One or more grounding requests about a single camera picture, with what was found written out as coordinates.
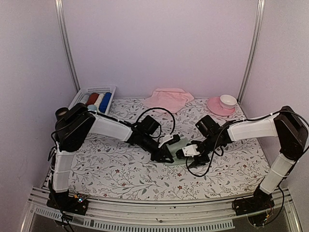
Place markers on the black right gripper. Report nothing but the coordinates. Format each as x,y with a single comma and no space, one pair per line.
199,161

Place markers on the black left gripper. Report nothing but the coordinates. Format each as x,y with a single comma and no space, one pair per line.
163,151

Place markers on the green towel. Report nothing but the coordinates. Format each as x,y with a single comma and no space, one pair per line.
174,148

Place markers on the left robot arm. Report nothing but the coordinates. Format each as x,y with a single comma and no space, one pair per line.
73,126

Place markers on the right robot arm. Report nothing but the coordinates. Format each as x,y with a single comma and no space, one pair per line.
286,127

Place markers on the pink plate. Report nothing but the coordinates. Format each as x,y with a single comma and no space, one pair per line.
214,106

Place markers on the pink towel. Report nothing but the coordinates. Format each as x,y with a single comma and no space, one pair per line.
172,99

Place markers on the white bowl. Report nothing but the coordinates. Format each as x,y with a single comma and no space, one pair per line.
227,101

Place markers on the white plastic basket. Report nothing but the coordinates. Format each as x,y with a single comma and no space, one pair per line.
98,93

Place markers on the white rolled towel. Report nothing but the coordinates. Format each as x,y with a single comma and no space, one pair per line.
98,102

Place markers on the light blue rolled towel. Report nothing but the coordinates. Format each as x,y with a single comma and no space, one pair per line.
92,107

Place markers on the red rolled towel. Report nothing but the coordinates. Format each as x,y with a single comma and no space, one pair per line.
92,98

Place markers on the grey rolled towel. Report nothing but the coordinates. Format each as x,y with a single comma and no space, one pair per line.
84,99

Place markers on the black cylinder cup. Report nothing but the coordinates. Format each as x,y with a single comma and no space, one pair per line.
61,112

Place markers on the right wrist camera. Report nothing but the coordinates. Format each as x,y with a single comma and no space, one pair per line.
187,151

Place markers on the front aluminium rail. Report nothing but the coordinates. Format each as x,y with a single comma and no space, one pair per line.
116,215

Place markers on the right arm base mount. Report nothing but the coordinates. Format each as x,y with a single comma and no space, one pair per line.
260,205

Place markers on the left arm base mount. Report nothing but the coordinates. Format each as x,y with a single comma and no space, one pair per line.
65,203

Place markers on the right aluminium frame post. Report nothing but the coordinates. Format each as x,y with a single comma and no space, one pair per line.
253,48

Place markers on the aluminium frame post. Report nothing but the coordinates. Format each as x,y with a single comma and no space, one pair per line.
65,39
253,48

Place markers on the left aluminium frame post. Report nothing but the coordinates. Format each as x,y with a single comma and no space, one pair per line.
65,39

